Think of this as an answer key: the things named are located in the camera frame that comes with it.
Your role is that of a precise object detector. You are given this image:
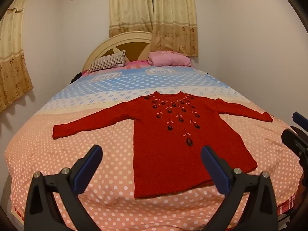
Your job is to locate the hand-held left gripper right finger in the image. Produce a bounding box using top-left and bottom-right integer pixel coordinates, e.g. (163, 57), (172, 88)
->
(202, 146), (282, 231)

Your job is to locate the pink pillow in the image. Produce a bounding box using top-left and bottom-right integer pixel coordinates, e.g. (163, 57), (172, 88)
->
(147, 51), (192, 67)

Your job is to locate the striped pillow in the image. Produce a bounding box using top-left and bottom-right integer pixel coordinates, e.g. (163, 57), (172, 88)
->
(87, 50), (127, 73)

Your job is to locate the cream wooden headboard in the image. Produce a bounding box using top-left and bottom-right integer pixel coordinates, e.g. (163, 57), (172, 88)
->
(82, 31), (154, 71)

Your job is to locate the polka dot bedspread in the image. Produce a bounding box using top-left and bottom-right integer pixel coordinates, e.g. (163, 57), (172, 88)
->
(4, 64), (304, 231)

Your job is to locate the red embroidered knit sweater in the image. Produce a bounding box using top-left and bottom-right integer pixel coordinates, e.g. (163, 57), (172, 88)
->
(52, 91), (273, 199)

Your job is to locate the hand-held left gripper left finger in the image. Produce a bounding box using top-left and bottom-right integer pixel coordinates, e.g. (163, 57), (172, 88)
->
(24, 145), (103, 231)

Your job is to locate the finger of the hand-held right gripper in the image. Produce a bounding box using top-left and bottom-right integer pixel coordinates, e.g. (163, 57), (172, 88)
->
(281, 128), (308, 161)
(292, 112), (308, 132)

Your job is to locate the beige floral curtain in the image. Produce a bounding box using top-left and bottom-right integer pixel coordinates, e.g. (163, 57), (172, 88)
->
(0, 0), (34, 113)
(151, 0), (199, 57)
(108, 0), (155, 38)

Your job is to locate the red plaid cloth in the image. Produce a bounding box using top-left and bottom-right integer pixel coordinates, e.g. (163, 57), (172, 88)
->
(276, 192), (298, 216)

